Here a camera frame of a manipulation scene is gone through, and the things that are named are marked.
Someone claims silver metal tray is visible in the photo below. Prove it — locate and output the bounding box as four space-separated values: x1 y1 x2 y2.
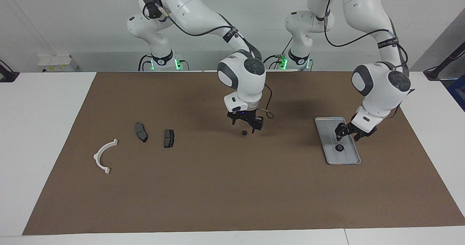
315 117 361 165

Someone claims dark grey brake pad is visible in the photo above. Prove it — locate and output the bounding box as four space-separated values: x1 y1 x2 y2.
135 122 149 143
163 129 175 148

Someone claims brown table mat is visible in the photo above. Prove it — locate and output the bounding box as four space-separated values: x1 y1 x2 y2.
22 71 465 236

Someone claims black stand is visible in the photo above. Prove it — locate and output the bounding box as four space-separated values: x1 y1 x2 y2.
0 60 19 83
423 42 465 80

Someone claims blue box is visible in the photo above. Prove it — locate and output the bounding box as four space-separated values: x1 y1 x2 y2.
448 74 465 111

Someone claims white box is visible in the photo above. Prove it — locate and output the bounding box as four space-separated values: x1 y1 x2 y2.
38 55 78 72

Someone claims black base cable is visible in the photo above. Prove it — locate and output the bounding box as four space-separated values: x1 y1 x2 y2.
259 37 294 70
138 54 152 72

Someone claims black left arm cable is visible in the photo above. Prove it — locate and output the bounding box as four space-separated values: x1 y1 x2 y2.
323 11 409 71

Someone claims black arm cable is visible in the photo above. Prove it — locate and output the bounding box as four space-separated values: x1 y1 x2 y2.
323 11 409 71
143 2 275 119

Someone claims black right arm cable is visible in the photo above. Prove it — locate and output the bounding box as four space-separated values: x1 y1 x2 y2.
143 2 275 119

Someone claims white curved plastic bracket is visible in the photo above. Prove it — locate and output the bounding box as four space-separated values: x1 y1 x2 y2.
93 139 118 175

